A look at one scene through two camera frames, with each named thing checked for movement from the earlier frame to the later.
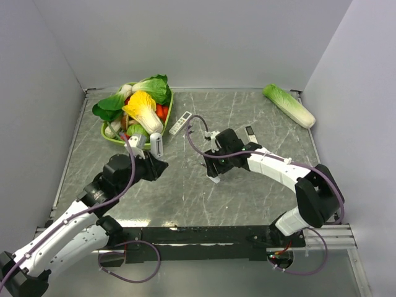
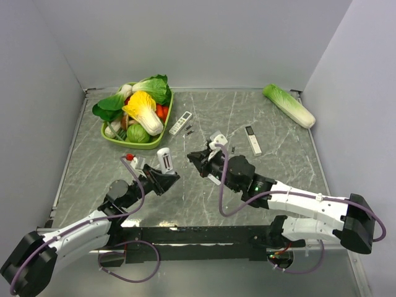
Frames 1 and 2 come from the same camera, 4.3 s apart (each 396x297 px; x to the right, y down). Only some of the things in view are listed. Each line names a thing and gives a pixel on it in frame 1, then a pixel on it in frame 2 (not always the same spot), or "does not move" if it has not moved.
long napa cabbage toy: (289, 106) does not move
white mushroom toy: (116, 125) does not move
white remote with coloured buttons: (156, 145) to (165, 161)
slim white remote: (250, 135) does not move
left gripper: (154, 166) to (158, 180)
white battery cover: (216, 179) does not move
